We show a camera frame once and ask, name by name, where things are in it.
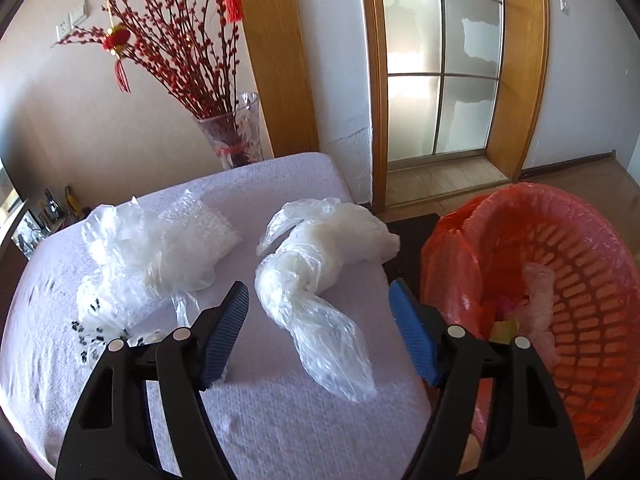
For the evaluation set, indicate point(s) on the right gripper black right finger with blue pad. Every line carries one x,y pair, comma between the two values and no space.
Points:
529,434

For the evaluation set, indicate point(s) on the red berry branches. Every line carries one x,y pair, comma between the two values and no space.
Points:
188,46

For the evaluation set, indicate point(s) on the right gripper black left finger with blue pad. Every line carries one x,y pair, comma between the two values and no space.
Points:
134,390

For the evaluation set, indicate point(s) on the white paw print bag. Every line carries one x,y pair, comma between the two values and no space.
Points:
100,329

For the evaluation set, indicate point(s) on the glass vase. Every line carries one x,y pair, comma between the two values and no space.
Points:
235,136

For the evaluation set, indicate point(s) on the red lined laundry basket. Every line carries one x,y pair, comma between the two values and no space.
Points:
533,260

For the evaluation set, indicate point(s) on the milky white plastic bag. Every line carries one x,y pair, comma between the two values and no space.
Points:
304,249

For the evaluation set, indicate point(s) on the bubble wrap sheet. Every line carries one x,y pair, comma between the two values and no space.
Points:
147,261

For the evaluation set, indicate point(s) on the red lantern ornament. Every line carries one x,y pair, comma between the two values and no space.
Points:
116,43

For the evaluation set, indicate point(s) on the clear knotted plastic bag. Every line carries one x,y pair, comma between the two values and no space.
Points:
536,314

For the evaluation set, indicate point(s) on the white wall switch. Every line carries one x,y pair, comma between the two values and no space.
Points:
73,20

